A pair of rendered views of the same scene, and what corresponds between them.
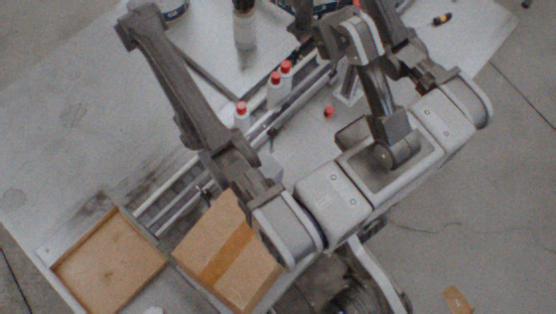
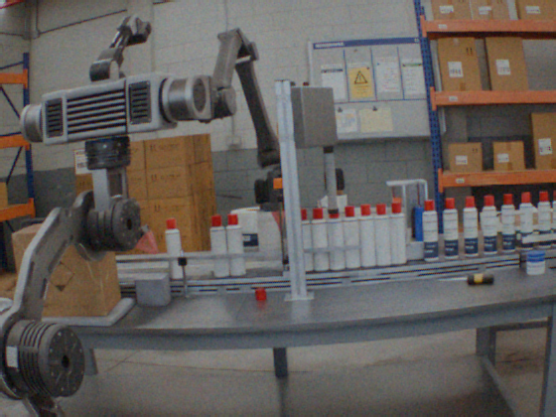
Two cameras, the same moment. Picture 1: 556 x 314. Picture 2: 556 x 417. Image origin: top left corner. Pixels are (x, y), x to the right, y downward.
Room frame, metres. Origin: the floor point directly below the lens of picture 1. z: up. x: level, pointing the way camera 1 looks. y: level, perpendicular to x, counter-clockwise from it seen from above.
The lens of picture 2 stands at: (-0.15, -2.00, 1.34)
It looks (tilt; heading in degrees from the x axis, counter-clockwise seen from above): 6 degrees down; 58
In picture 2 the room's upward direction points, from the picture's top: 5 degrees counter-clockwise
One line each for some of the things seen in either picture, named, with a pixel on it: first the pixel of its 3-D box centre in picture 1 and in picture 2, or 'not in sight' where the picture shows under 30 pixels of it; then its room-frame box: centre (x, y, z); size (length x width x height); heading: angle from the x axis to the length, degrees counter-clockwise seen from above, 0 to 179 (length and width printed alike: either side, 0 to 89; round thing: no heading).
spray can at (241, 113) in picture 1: (241, 121); (174, 248); (0.75, 0.15, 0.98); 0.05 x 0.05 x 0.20
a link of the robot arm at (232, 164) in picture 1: (233, 170); not in sight; (0.39, 0.10, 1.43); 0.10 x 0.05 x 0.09; 42
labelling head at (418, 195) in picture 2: not in sight; (408, 219); (1.45, -0.25, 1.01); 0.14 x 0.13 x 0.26; 144
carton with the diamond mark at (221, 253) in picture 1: (242, 249); (67, 267); (0.33, 0.09, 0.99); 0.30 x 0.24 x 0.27; 149
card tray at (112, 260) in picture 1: (107, 264); (30, 289); (0.25, 0.52, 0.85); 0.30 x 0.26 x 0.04; 144
